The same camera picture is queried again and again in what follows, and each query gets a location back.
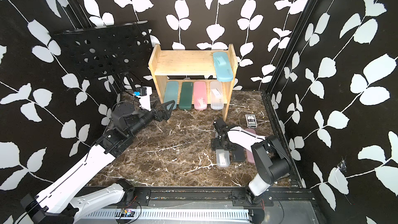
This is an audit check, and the white pencil case top shelf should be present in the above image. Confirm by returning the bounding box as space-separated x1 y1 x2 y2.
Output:
216 149 230 168

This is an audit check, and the dark grey pencil case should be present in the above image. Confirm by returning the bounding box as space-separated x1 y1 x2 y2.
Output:
232 147 246 162

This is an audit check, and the pink pencil case top shelf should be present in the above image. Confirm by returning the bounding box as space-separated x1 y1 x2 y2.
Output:
245 128 256 164

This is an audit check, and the pink pencil case shelf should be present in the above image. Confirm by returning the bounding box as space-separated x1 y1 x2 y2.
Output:
245 128 256 164
193 81 208 111

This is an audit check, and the light blue pencil case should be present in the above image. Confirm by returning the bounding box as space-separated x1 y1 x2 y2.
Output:
213 52 233 83

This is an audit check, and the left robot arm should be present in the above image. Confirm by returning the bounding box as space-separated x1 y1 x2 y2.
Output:
20 100 176 224

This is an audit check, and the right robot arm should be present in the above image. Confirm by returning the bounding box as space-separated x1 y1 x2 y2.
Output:
211 118 292 206

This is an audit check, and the teal pencil case lower shelf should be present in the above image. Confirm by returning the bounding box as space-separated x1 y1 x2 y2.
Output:
164 81 179 110

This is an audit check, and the dark green pencil case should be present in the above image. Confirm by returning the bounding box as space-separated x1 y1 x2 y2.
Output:
179 82 193 110

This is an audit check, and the pink pencil case lower shelf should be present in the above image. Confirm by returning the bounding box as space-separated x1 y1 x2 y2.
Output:
193 81 208 111

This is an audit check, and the wooden two-tier shelf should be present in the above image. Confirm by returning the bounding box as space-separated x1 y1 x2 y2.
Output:
148 44 238 121

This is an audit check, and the clear pencil case lower shelf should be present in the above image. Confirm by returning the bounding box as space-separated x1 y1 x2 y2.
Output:
210 80 224 110

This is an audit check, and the small black white card box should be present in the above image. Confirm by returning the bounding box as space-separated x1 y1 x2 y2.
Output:
245 114 258 128

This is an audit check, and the black perforated music stand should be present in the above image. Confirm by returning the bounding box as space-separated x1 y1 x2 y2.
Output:
50 21 153 79

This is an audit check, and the small circuit board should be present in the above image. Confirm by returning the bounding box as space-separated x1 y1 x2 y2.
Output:
116 208 136 219

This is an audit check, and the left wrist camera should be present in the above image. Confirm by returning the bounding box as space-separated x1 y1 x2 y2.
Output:
134 86 152 111

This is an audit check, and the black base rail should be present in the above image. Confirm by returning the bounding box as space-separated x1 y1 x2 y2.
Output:
117 187 316 208

